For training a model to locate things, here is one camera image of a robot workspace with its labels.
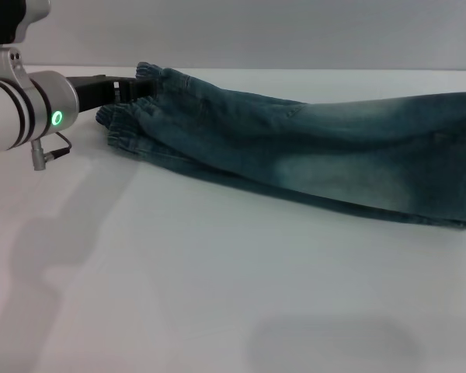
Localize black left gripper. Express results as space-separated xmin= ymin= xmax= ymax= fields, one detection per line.
xmin=65 ymin=74 xmax=161 ymax=114

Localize blue denim shorts with cartoon print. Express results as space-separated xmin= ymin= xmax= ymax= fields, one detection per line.
xmin=96 ymin=61 xmax=466 ymax=232

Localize left arm cable with connector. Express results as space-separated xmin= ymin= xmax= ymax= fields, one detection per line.
xmin=30 ymin=131 xmax=73 ymax=172

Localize left wrist camera black silver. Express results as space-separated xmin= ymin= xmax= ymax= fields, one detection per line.
xmin=0 ymin=0 xmax=52 ymax=47

